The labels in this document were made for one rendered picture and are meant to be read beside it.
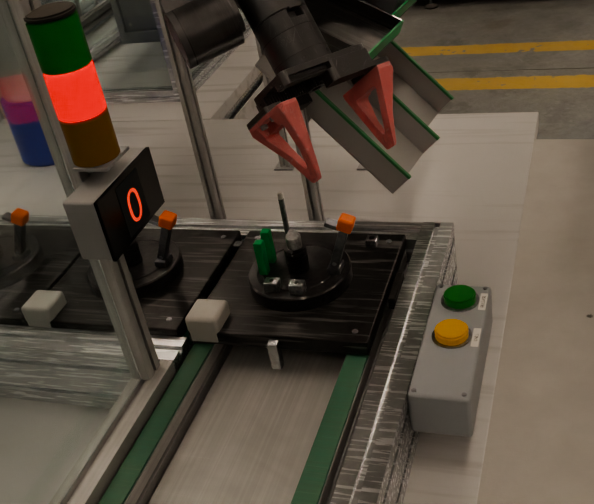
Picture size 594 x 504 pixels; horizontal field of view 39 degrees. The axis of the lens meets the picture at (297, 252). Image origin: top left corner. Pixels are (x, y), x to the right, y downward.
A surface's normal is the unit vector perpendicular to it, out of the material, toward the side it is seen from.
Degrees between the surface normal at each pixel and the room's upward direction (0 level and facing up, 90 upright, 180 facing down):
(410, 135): 90
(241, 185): 0
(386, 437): 0
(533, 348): 0
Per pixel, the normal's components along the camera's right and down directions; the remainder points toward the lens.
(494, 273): -0.16, -0.83
